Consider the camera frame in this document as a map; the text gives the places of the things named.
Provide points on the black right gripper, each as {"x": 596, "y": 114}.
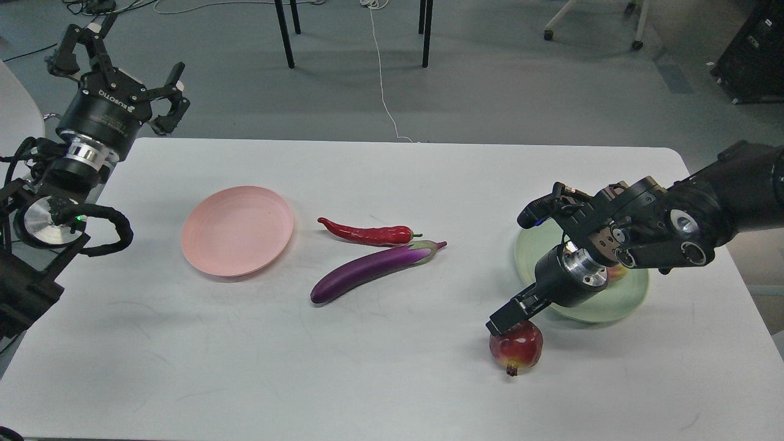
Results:
{"x": 567, "y": 276}

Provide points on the pink plate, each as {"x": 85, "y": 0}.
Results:
{"x": 237, "y": 231}

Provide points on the red pomegranate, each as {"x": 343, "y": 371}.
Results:
{"x": 518, "y": 349}

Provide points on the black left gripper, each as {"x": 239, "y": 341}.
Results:
{"x": 101, "y": 116}

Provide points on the red chili pepper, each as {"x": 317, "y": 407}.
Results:
{"x": 387, "y": 236}

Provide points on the yellow green peach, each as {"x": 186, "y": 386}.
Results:
{"x": 616, "y": 273}

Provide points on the black cabinet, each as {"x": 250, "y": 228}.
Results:
{"x": 750, "y": 69}

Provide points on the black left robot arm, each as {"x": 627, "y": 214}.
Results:
{"x": 50, "y": 212}

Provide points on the white chair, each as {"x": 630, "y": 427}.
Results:
{"x": 20, "y": 115}

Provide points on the green plate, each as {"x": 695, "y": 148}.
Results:
{"x": 615, "y": 302}

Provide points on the black table legs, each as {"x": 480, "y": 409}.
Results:
{"x": 424, "y": 28}

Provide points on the purple eggplant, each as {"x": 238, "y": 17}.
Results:
{"x": 374, "y": 266}

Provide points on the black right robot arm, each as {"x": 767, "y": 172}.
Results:
{"x": 644, "y": 225}

